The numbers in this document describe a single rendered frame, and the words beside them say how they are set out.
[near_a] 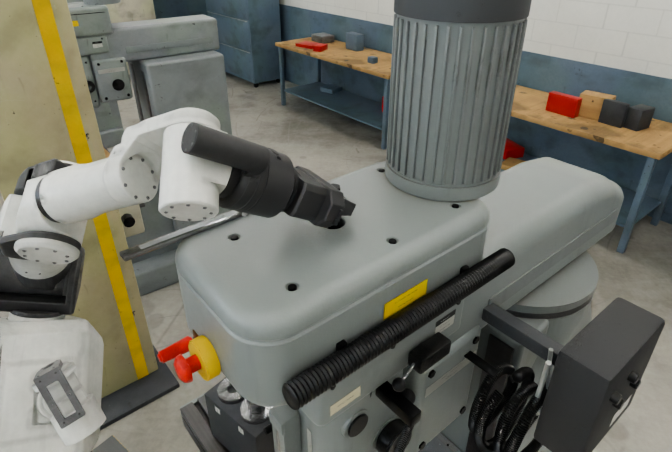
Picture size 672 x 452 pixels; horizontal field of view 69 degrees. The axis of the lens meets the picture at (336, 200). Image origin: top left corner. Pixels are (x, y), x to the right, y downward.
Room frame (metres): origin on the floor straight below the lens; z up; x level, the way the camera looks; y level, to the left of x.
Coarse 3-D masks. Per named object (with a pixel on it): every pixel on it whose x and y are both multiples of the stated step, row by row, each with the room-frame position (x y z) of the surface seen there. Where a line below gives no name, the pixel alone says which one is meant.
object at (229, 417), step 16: (224, 384) 0.99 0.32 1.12; (208, 400) 0.95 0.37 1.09; (224, 400) 0.93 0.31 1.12; (240, 400) 0.94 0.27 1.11; (224, 416) 0.91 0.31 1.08; (240, 416) 0.89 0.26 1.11; (256, 416) 0.88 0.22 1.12; (224, 432) 0.92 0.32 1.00; (240, 432) 0.87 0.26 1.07; (256, 432) 0.84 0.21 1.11; (272, 432) 0.87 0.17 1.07; (240, 448) 0.87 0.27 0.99; (256, 448) 0.83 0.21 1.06; (272, 448) 0.87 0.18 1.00
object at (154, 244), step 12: (216, 216) 0.64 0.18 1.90; (228, 216) 0.64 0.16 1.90; (240, 216) 0.65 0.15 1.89; (192, 228) 0.61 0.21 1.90; (204, 228) 0.61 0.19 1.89; (156, 240) 0.57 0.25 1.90; (168, 240) 0.58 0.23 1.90; (120, 252) 0.55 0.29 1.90; (132, 252) 0.55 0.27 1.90; (144, 252) 0.55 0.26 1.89
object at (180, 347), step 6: (186, 336) 0.58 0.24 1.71; (180, 342) 0.57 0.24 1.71; (186, 342) 0.57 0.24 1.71; (168, 348) 0.55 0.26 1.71; (174, 348) 0.56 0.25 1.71; (180, 348) 0.56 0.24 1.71; (186, 348) 0.56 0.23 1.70; (162, 354) 0.54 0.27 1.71; (168, 354) 0.55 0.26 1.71; (174, 354) 0.55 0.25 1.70; (162, 360) 0.54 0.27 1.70; (168, 360) 0.54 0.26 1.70
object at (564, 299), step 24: (576, 264) 0.97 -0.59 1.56; (552, 288) 0.88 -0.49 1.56; (576, 288) 0.88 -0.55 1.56; (528, 312) 0.82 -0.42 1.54; (552, 312) 0.82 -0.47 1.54; (576, 312) 0.84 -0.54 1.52; (480, 336) 0.82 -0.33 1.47; (504, 336) 0.78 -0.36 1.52; (552, 336) 0.82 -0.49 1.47; (504, 360) 0.76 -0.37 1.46; (528, 360) 0.77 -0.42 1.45; (480, 384) 0.80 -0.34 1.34; (504, 384) 0.75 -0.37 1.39; (456, 432) 0.83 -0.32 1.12; (528, 432) 0.79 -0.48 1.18
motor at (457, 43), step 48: (432, 0) 0.71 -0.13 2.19; (480, 0) 0.69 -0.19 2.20; (528, 0) 0.73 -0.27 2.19; (432, 48) 0.71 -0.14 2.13; (480, 48) 0.70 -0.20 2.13; (432, 96) 0.71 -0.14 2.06; (480, 96) 0.70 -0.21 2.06; (432, 144) 0.71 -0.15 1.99; (480, 144) 0.70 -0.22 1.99; (432, 192) 0.70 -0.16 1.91; (480, 192) 0.71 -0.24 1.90
